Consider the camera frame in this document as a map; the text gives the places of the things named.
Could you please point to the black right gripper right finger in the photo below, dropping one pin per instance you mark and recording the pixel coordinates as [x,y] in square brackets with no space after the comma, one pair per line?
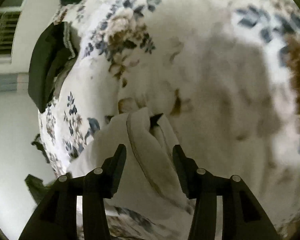
[243,216]

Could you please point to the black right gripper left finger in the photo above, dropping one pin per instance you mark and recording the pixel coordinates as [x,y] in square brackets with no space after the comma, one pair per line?
[55,216]

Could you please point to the beige long sleeve shirt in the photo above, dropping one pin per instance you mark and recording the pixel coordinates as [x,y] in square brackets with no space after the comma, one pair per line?
[149,184]

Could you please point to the folded black clothes stack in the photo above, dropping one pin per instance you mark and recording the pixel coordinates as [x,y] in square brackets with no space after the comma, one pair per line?
[51,52]

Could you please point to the floral bed quilt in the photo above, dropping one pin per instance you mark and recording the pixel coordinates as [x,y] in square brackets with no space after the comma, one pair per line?
[225,74]

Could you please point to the barred window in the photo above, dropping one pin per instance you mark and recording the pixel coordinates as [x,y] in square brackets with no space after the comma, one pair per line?
[8,27]

